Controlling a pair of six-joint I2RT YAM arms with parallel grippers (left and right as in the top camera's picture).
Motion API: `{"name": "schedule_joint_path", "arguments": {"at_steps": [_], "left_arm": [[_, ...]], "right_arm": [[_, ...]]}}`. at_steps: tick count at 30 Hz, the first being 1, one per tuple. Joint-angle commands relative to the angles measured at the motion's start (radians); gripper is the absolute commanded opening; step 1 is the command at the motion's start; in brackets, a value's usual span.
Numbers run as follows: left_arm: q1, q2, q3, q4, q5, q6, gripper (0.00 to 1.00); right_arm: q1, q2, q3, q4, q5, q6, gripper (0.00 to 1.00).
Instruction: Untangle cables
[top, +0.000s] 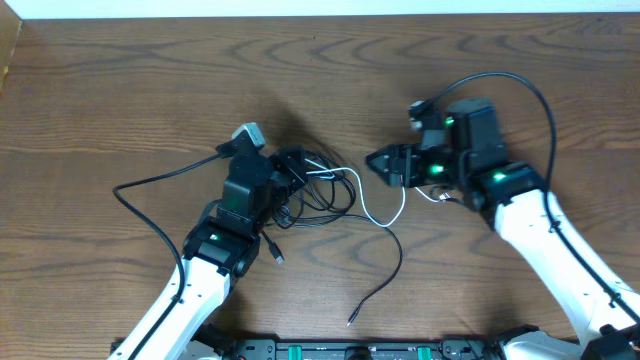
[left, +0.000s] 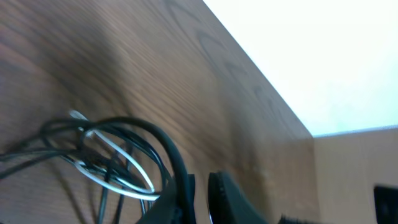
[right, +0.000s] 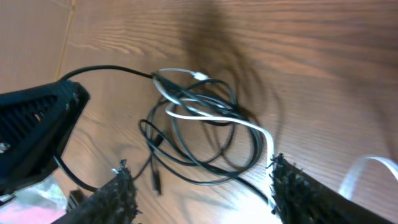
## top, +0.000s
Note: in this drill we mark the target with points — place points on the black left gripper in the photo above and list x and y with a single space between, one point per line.
289 163

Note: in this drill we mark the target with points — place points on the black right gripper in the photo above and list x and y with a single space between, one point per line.
403 165

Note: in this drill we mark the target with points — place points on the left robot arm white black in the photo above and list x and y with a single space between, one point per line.
218 251

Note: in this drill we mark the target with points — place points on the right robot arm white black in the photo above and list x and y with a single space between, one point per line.
462 148

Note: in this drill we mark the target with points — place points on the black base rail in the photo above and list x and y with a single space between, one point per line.
350 350

